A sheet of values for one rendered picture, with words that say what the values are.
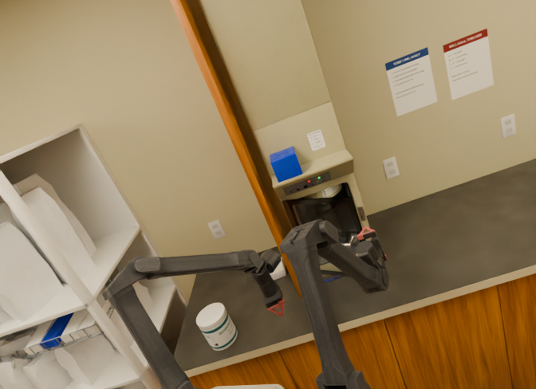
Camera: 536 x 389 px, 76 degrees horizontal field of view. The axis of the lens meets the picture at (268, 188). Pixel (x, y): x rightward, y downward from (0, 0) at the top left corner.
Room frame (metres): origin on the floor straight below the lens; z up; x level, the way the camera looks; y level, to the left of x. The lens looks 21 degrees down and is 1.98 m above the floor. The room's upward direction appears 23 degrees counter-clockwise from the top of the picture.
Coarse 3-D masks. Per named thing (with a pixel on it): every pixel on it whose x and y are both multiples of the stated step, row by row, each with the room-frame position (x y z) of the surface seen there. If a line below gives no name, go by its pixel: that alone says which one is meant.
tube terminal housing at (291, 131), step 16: (304, 112) 1.30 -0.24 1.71; (320, 112) 1.29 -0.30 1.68; (272, 128) 1.32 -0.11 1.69; (288, 128) 1.31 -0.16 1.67; (304, 128) 1.30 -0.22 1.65; (336, 128) 1.29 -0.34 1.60; (272, 144) 1.32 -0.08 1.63; (288, 144) 1.31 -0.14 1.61; (304, 144) 1.30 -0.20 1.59; (336, 144) 1.29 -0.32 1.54; (304, 160) 1.31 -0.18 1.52; (352, 176) 1.29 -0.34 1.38; (304, 192) 1.31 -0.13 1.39; (352, 192) 1.29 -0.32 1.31; (368, 240) 1.29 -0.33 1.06
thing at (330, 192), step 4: (340, 184) 1.38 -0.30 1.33; (328, 188) 1.33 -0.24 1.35; (332, 188) 1.33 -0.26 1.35; (336, 188) 1.34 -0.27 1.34; (340, 188) 1.35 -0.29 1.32; (316, 192) 1.34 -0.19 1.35; (320, 192) 1.33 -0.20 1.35; (324, 192) 1.33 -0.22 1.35; (328, 192) 1.32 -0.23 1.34; (332, 192) 1.32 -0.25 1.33; (336, 192) 1.33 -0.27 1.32; (308, 196) 1.37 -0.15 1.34; (312, 196) 1.35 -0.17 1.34; (316, 196) 1.34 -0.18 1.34; (320, 196) 1.33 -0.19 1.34; (324, 196) 1.32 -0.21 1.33; (328, 196) 1.32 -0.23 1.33; (332, 196) 1.32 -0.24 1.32
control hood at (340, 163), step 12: (324, 156) 1.29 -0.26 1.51; (336, 156) 1.24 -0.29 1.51; (348, 156) 1.19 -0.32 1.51; (312, 168) 1.22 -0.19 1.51; (324, 168) 1.19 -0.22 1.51; (336, 168) 1.20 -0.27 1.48; (348, 168) 1.22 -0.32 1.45; (276, 180) 1.25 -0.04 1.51; (288, 180) 1.21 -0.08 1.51; (300, 180) 1.21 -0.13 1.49; (276, 192) 1.25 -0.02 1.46
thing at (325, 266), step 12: (288, 204) 1.30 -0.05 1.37; (300, 204) 1.26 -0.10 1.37; (312, 204) 1.22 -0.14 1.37; (324, 204) 1.19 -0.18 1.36; (336, 204) 1.16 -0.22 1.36; (348, 204) 1.12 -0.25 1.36; (300, 216) 1.28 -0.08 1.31; (312, 216) 1.24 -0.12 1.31; (324, 216) 1.20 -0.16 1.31; (336, 216) 1.17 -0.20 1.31; (348, 216) 1.13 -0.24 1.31; (348, 228) 1.14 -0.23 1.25; (360, 228) 1.11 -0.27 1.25; (348, 240) 1.16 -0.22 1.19; (360, 240) 1.12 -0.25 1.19; (324, 264) 1.26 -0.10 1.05; (348, 276) 1.19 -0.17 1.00
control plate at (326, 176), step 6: (324, 174) 1.21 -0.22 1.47; (306, 180) 1.22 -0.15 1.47; (312, 180) 1.23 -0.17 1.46; (318, 180) 1.24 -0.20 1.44; (324, 180) 1.26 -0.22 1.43; (294, 186) 1.24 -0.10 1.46; (300, 186) 1.25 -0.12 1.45; (312, 186) 1.27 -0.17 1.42; (288, 192) 1.27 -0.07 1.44; (294, 192) 1.28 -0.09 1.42
